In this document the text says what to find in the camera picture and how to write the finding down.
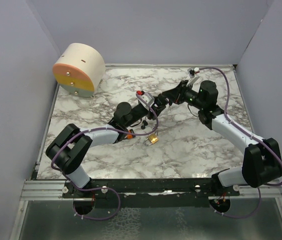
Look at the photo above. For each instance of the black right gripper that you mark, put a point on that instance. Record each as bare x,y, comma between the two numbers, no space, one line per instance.
180,89

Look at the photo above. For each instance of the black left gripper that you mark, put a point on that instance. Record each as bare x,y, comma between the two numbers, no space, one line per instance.
156,109

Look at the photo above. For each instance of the black-headed key bunch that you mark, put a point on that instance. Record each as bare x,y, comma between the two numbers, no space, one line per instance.
144,124
170,103

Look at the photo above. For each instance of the black Kaijing padlock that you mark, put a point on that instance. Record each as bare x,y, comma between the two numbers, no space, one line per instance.
160,102

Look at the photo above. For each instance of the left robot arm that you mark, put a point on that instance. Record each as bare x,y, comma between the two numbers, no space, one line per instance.
69,148

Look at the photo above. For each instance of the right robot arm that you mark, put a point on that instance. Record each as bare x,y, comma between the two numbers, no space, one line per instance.
261,162

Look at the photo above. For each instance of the orange and black padlock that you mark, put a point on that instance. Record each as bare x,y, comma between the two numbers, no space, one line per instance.
130,135

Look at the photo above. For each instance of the brass padlock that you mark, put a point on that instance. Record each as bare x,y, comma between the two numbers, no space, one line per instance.
151,139

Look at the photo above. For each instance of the cream cylinder with coloured face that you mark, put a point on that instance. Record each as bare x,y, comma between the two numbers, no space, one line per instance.
79,70

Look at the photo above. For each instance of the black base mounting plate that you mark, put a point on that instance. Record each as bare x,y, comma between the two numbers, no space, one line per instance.
148,193

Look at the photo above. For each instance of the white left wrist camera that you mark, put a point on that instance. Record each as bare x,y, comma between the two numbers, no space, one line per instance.
145,99

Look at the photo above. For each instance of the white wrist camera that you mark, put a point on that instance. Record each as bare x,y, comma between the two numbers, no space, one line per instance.
194,75
145,99

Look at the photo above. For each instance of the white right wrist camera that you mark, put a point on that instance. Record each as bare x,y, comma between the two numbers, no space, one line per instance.
194,75

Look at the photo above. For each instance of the aluminium frame rail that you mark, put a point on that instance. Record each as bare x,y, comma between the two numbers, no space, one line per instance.
42,190

